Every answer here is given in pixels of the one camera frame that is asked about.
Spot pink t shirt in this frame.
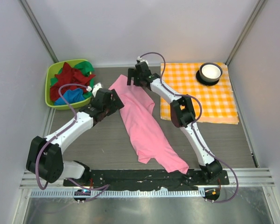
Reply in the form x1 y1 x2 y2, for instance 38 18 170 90
109 75 189 174

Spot lime green plastic basket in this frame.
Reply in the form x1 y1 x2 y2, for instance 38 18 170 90
45 59 94 110

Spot orange checkered cloth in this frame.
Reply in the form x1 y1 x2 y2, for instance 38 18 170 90
161 63 239 125

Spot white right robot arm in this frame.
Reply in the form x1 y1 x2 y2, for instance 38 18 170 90
127 58 223 183

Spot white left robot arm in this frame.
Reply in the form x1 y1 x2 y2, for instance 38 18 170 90
26 88 124 183

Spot blue t shirt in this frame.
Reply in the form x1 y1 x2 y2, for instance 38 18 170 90
54 88 85 105

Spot green t shirt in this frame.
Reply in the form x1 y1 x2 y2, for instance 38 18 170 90
50 60 96 98

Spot dark red t shirt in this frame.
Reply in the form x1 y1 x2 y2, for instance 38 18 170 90
49 62 96 103

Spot white bowl with dark rim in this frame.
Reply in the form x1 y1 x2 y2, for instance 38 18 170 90
196 63 223 86

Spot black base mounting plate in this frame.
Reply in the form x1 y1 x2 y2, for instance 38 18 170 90
73 169 230 191

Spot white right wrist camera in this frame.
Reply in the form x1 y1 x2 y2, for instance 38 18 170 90
136 56 148 65

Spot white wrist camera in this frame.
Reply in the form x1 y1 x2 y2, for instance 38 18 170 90
136 56 148 65
86 82 103 97

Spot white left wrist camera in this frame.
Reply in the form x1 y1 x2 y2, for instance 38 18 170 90
86 82 103 97

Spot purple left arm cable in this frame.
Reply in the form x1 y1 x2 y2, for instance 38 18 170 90
37 84 110 203

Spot white slotted cable duct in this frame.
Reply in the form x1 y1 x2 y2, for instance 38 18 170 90
30 188 205 198

